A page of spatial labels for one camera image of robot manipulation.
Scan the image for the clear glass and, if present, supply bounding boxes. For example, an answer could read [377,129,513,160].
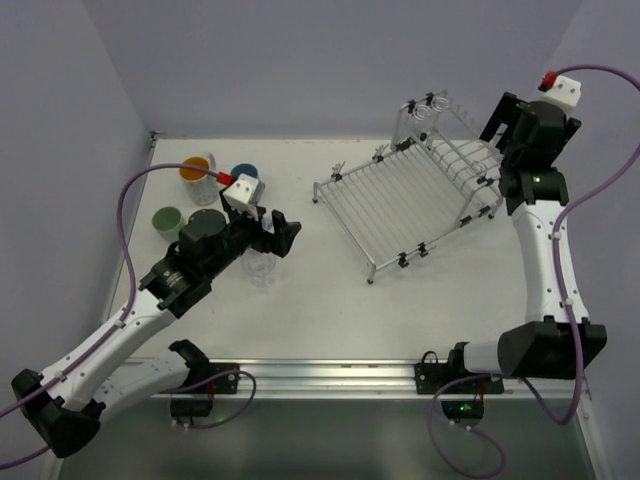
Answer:
[241,250,277,289]

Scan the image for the white patterned ceramic mug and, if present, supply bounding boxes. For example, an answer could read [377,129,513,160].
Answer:
[179,152,219,207]

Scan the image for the light blue plastic cup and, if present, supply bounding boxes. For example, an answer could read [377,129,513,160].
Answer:
[231,163,259,179]

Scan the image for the light green plastic cup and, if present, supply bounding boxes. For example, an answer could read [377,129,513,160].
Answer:
[151,206,185,243]

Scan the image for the grey ceramic mug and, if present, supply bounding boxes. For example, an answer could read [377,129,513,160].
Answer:
[262,214,275,233]

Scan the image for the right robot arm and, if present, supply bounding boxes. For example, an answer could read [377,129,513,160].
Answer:
[449,93,607,380]

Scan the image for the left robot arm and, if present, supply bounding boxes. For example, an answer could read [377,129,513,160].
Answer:
[11,209,302,458]

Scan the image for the left black controller box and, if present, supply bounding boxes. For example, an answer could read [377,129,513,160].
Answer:
[169,398,213,425]

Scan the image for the black controller box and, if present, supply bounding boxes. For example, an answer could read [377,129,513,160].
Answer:
[441,394,485,427]
[169,398,213,425]

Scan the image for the right black controller box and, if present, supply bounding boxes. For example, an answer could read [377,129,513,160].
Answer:
[441,394,485,427]

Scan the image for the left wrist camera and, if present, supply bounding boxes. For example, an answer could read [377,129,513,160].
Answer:
[222,174,265,217]

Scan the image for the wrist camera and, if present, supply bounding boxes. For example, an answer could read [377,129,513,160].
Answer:
[222,174,265,217]
[538,71,581,110]

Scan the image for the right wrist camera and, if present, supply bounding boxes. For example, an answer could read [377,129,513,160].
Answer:
[538,71,581,110]

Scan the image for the metal wire dish rack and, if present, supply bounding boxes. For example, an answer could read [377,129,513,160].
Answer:
[312,89,503,284]

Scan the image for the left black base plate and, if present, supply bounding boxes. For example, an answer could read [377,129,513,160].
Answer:
[197,362,240,396]

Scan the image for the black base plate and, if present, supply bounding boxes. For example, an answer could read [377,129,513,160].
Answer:
[197,362,240,396]
[413,345,505,395]

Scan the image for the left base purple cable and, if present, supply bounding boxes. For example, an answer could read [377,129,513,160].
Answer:
[164,369,259,431]

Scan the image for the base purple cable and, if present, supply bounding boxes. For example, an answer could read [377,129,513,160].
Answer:
[164,369,259,431]
[428,377,507,476]

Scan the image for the aluminium mounting rail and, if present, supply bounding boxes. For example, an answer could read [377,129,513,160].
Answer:
[69,353,591,401]

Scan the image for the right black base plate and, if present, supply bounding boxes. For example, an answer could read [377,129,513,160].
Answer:
[413,345,505,395]

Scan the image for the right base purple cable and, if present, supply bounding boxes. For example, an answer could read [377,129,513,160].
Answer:
[428,377,507,476]

